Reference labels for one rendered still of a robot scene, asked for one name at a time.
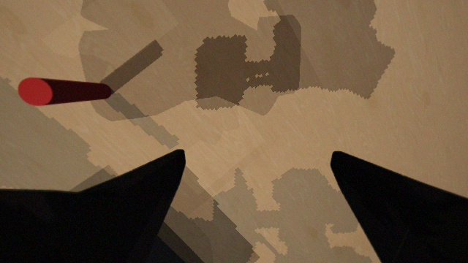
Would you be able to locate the red peg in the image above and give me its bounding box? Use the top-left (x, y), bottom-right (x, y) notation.
top-left (18, 77), bottom-right (111, 106)

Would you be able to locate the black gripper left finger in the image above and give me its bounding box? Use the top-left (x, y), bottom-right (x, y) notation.
top-left (0, 149), bottom-right (186, 263)

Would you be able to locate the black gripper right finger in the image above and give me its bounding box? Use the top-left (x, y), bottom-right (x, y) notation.
top-left (331, 151), bottom-right (468, 263)

